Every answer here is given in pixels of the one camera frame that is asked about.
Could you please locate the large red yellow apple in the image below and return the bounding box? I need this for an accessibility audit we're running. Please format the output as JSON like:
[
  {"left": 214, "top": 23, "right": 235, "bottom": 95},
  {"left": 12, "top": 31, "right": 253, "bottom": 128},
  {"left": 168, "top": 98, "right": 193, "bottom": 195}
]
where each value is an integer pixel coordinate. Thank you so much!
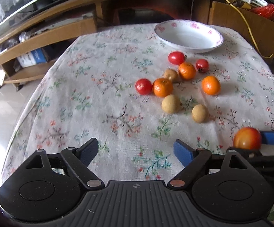
[{"left": 233, "top": 127, "right": 262, "bottom": 150}]

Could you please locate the white floral ceramic bowl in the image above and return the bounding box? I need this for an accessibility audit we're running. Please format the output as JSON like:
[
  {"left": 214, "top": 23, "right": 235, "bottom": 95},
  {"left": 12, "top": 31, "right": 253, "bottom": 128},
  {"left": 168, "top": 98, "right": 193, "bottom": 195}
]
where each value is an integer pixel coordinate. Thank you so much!
[{"left": 154, "top": 19, "right": 224, "bottom": 53}]

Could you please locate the orange tangerine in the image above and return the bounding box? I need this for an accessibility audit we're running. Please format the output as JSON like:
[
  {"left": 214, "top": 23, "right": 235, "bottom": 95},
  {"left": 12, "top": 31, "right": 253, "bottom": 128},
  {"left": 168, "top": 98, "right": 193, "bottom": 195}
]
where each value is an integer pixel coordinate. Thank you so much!
[
  {"left": 153, "top": 78, "right": 174, "bottom": 98},
  {"left": 178, "top": 63, "right": 196, "bottom": 80},
  {"left": 201, "top": 76, "right": 221, "bottom": 95}
]

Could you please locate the red tomato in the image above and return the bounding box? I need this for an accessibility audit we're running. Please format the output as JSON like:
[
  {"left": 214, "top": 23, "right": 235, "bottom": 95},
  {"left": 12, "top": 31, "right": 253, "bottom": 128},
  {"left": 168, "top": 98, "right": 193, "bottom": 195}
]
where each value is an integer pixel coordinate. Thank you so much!
[
  {"left": 135, "top": 79, "right": 152, "bottom": 95},
  {"left": 195, "top": 59, "right": 209, "bottom": 73},
  {"left": 168, "top": 51, "right": 186, "bottom": 66}
]

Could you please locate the wooden TV stand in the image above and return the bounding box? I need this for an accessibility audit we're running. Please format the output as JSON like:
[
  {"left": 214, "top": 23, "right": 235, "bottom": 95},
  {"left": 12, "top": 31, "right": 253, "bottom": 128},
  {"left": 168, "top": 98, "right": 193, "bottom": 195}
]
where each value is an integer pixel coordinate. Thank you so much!
[{"left": 0, "top": 0, "right": 212, "bottom": 89}]

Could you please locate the brown cardboard panel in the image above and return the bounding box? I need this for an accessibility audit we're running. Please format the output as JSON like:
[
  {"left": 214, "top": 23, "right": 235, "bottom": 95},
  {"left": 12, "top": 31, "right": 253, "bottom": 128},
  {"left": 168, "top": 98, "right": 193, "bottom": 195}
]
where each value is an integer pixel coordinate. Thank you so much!
[{"left": 208, "top": 2, "right": 274, "bottom": 64}]

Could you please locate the red plastic bag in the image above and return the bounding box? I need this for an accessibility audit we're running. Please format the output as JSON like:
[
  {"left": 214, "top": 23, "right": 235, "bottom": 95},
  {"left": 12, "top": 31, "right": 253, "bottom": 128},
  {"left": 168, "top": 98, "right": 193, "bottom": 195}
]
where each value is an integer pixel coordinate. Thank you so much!
[{"left": 250, "top": 4, "right": 274, "bottom": 21}]

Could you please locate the floral white tablecloth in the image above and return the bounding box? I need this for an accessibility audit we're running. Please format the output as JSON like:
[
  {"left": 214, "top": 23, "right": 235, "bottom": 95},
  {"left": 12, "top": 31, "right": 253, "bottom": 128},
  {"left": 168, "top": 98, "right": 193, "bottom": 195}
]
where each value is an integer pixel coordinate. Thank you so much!
[{"left": 2, "top": 23, "right": 274, "bottom": 222}]

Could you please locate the blue white box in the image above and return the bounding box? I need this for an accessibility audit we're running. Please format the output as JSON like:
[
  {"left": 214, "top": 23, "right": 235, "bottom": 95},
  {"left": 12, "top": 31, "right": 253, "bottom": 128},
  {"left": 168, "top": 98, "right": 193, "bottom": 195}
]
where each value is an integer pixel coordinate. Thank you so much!
[{"left": 17, "top": 48, "right": 47, "bottom": 68}]

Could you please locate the yellow cable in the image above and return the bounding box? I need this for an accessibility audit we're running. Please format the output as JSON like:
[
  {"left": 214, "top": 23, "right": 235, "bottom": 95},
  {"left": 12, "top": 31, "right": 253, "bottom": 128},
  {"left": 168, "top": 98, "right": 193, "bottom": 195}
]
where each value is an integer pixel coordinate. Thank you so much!
[{"left": 205, "top": 0, "right": 274, "bottom": 59}]

